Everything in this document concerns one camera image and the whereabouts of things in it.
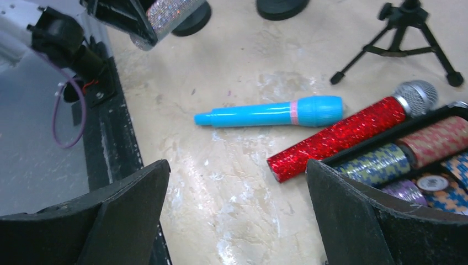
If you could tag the red glitter microphone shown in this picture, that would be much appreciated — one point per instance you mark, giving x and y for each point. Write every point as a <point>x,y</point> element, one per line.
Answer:
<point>410,99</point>

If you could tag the black poker chip case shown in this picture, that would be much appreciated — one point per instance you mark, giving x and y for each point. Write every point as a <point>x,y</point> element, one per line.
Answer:
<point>421,161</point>

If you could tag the blue toy microphone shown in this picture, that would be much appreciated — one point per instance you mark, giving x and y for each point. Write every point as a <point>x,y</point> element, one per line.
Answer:
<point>314,111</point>

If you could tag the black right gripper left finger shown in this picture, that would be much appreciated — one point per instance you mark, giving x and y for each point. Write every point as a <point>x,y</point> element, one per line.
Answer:
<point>116,224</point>

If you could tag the black tripod shock mount stand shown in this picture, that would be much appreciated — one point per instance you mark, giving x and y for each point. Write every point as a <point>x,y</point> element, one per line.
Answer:
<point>410,14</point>

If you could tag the rhinestone silver microphone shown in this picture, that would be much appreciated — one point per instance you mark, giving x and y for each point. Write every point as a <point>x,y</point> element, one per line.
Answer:
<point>163,17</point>

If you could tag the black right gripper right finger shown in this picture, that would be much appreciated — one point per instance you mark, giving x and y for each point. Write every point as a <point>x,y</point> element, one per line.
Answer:
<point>360,224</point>

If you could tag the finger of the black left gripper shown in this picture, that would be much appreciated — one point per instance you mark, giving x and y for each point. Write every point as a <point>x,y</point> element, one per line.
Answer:
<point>128,16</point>

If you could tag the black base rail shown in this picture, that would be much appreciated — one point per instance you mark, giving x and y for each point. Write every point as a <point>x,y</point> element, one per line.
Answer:
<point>110,147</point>

